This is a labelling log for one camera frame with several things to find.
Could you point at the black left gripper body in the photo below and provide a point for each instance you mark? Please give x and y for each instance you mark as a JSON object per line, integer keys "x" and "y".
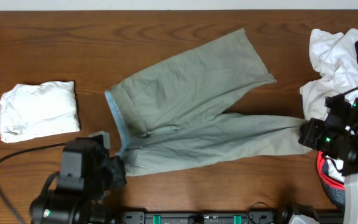
{"x": 114, "y": 172}

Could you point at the red and navy garment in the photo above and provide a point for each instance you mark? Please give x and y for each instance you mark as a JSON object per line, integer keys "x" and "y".
{"x": 331, "y": 180}

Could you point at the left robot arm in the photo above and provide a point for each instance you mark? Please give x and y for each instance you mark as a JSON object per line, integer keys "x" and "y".
{"x": 73, "y": 194}

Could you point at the khaki green shorts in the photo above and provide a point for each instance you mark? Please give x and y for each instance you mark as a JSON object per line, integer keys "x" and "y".
{"x": 173, "y": 115}

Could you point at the black mounting rail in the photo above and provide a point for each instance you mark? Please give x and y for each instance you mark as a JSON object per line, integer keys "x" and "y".
{"x": 201, "y": 218}

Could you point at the folded white cloth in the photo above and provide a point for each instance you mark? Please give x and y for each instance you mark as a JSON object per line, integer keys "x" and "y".
{"x": 35, "y": 111}

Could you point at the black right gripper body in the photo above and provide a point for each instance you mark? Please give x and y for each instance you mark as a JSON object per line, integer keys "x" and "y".
{"x": 308, "y": 134}

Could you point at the crumpled white shirt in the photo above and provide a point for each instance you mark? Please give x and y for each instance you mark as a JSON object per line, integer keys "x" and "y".
{"x": 334, "y": 57}

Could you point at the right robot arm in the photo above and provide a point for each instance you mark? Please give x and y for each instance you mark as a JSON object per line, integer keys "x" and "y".
{"x": 347, "y": 143}

